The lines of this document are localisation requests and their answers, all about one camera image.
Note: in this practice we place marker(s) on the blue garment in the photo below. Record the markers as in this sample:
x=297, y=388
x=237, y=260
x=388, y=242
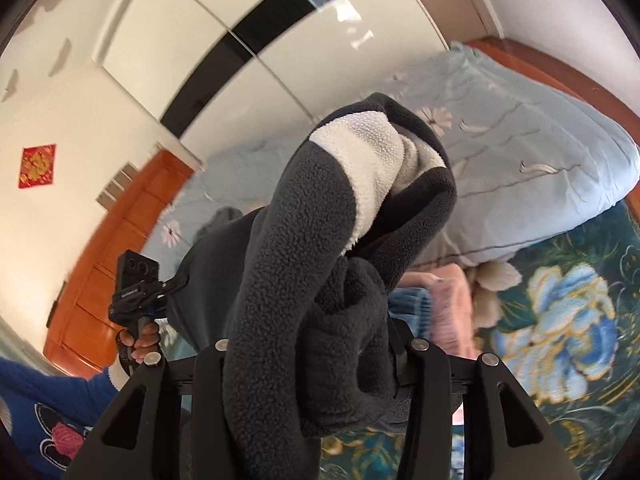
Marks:
x=410, y=307

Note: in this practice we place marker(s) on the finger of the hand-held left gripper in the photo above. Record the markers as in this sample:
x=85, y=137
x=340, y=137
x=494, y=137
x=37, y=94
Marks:
x=175, y=284

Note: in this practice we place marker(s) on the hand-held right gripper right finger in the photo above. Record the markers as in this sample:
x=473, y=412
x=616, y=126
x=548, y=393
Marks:
x=425, y=385

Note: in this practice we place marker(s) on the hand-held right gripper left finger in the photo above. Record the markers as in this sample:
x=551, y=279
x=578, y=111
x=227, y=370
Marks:
x=210, y=385

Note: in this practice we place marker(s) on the dark grey cloth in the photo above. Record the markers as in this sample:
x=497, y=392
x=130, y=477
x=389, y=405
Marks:
x=222, y=219

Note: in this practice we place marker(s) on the wooden bed frame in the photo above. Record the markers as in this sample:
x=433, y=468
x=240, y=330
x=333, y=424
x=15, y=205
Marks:
x=565, y=80

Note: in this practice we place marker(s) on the red wall decoration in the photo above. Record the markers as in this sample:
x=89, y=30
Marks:
x=37, y=166

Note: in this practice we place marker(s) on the light blue flowered quilt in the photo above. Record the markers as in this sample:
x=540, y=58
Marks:
x=525, y=160

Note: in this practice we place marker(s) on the white wardrobe with black stripe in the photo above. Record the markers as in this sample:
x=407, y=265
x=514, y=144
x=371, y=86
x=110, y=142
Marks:
x=280, y=35

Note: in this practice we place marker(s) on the teal floral blanket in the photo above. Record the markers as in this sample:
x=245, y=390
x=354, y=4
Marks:
x=550, y=335

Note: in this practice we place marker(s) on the wooden door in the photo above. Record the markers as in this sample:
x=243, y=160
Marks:
x=115, y=260

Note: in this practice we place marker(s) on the person's left hand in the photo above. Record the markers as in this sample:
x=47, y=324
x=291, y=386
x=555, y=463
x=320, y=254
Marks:
x=146, y=342

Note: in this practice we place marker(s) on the person's left forearm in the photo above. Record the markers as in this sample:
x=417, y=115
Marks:
x=55, y=390

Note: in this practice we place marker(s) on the pink garment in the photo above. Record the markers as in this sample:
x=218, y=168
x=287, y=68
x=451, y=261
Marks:
x=450, y=310

